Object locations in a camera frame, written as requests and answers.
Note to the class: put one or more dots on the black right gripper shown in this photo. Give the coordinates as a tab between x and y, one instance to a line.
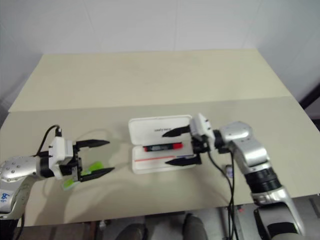
200	146

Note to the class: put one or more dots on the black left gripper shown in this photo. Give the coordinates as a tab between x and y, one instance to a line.
76	165

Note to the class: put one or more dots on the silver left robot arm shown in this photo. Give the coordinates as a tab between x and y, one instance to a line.
15	170

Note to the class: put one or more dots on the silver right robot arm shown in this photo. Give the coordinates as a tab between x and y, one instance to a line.
252	155

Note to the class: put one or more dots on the green marker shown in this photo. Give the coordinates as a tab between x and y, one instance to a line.
93	167

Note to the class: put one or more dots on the red marker with black barrel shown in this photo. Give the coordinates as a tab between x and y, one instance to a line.
162	147

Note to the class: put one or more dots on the white pencil case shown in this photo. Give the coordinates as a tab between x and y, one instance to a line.
150	130

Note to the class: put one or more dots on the small white purple object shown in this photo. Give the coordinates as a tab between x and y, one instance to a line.
228	171

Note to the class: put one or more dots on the dark rounded shape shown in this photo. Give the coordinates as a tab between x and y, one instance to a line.
193	226
131	231

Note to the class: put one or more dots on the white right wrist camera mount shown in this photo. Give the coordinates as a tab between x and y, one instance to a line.
201	127

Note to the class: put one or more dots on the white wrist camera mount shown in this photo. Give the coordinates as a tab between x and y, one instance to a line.
59	150
201	127

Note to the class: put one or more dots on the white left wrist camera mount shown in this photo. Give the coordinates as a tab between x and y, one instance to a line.
59	150

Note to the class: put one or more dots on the black furniture frame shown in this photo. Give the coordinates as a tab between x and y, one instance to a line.
311	100

